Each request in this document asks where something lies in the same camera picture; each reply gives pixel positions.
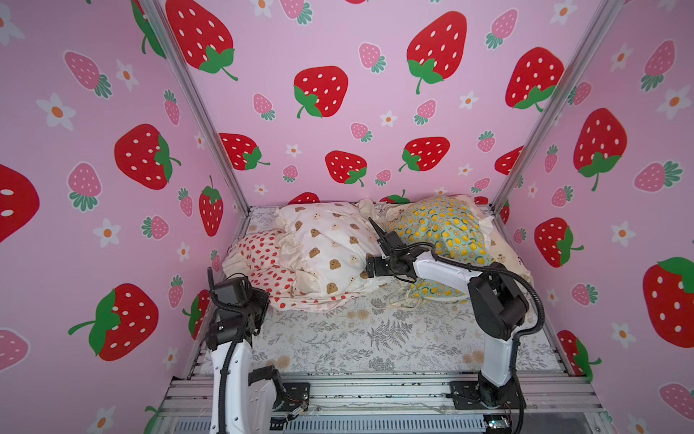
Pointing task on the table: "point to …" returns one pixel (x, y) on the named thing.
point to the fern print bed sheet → (535, 352)
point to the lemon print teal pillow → (454, 231)
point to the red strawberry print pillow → (259, 259)
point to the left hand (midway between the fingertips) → (267, 290)
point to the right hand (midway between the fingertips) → (373, 269)
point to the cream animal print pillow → (501, 253)
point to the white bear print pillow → (324, 246)
